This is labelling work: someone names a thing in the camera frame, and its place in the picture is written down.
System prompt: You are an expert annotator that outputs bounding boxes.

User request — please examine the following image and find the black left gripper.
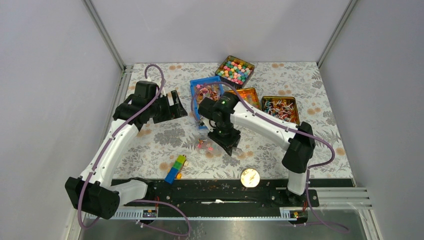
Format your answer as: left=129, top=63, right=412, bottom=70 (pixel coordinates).
left=148, top=90, right=188, bottom=124

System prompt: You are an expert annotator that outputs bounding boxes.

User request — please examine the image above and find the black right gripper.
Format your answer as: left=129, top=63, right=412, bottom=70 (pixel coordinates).
left=208, top=122, right=241, bottom=156

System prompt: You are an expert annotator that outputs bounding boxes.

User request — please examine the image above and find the clear glass jar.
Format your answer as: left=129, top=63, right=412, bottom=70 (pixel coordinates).
left=194, top=134, right=223, bottom=156

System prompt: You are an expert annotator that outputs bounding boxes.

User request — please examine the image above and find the blue plastic bin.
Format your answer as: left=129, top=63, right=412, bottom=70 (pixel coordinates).
left=190, top=76, right=224, bottom=120

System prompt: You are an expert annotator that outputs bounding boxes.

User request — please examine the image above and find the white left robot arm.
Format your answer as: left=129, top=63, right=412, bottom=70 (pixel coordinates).
left=64, top=80, right=188, bottom=220

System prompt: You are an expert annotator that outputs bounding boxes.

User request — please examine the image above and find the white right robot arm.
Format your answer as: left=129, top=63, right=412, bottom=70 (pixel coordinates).
left=198, top=92, right=316, bottom=206

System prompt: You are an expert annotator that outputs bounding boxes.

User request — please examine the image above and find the gold tin with gummy candies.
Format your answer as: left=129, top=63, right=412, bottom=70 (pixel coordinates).
left=237, top=87, right=261, bottom=109

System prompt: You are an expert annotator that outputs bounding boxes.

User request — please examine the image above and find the dark tin with pastel candies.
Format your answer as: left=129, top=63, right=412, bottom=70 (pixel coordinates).
left=214, top=55, right=255, bottom=89

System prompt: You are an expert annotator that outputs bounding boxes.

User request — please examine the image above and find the floral patterned table mat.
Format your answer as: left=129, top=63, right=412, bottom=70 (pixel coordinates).
left=114, top=61, right=353, bottom=179

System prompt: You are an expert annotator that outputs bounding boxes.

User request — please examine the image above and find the gold round jar lid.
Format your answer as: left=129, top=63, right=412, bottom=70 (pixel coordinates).
left=240, top=168, right=261, bottom=188

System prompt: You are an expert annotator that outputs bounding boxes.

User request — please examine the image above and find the colourful toy brick stack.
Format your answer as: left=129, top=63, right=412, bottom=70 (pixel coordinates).
left=164, top=155, right=187, bottom=185

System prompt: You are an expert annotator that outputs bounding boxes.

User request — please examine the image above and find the gold tin with lollipops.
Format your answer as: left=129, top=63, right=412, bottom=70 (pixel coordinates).
left=261, top=96, right=300, bottom=125

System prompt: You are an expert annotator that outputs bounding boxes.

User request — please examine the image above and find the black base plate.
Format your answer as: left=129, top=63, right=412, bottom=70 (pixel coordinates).
left=123, top=178, right=355, bottom=209

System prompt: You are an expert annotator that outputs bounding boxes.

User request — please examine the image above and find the grey cable duct rail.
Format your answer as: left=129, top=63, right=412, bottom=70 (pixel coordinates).
left=84, top=207, right=309, bottom=222

